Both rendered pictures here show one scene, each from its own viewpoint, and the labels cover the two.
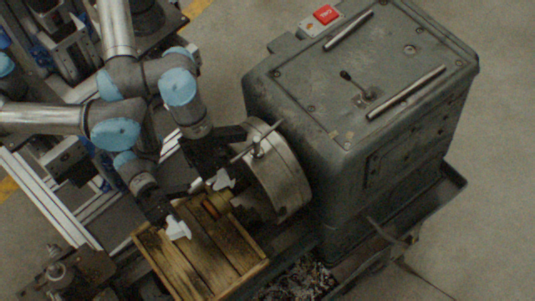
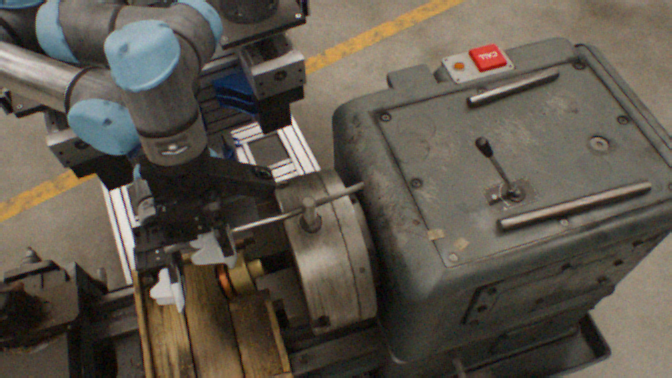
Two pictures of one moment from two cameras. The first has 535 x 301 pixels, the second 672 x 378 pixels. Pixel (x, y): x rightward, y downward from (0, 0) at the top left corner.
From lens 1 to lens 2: 0.78 m
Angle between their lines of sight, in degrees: 8
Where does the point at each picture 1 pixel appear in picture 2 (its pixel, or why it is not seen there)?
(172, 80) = (129, 36)
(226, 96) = not seen: hidden behind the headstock
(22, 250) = (82, 237)
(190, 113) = (151, 111)
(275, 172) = (327, 262)
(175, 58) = (179, 12)
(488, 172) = (631, 335)
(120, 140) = (106, 137)
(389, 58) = (562, 145)
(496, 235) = not seen: outside the picture
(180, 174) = not seen: hidden behind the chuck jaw
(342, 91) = (473, 172)
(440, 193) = (568, 353)
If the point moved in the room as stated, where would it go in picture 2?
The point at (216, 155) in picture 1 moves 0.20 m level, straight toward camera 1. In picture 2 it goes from (201, 208) to (166, 368)
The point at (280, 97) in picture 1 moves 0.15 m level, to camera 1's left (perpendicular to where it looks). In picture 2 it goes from (377, 151) to (299, 139)
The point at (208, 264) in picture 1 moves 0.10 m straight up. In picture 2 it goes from (211, 350) to (200, 335)
